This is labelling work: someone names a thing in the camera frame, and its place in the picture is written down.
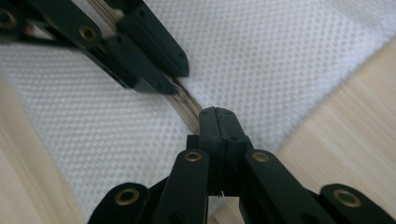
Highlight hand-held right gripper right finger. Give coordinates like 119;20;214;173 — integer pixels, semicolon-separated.
215;106;254;198

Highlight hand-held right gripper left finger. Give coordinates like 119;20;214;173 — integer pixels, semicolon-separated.
186;106;225;198

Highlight white mesh zipper pouch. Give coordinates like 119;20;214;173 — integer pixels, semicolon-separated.
0;0;396;220

